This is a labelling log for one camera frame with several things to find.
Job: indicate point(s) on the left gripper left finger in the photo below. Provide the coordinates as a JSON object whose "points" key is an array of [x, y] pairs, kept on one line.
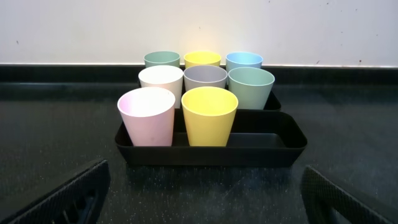
{"points": [[62, 205]]}

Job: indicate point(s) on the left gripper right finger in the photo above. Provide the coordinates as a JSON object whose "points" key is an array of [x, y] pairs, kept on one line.
{"points": [[329, 202]]}

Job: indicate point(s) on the black tray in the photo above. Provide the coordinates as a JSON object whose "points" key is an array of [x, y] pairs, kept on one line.
{"points": [[258, 149], [273, 102]]}

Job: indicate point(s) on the pink cup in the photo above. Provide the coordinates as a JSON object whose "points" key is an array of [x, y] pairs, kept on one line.
{"points": [[147, 121]]}

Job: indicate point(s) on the light green cup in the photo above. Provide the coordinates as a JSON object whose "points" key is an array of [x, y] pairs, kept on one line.
{"points": [[251, 90]]}

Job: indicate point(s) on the yellow cup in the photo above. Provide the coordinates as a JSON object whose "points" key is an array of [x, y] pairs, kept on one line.
{"points": [[209, 121], [202, 59]]}

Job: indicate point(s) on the white cup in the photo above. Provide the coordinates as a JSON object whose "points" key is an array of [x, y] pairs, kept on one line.
{"points": [[161, 79]]}

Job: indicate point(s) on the blue cup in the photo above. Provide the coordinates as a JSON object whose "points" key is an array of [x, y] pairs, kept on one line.
{"points": [[244, 60]]}

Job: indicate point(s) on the grey cup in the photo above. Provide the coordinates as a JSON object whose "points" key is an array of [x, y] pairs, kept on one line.
{"points": [[205, 77]]}

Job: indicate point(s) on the dark green cup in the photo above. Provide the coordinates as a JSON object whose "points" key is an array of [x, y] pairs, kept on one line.
{"points": [[161, 58]]}

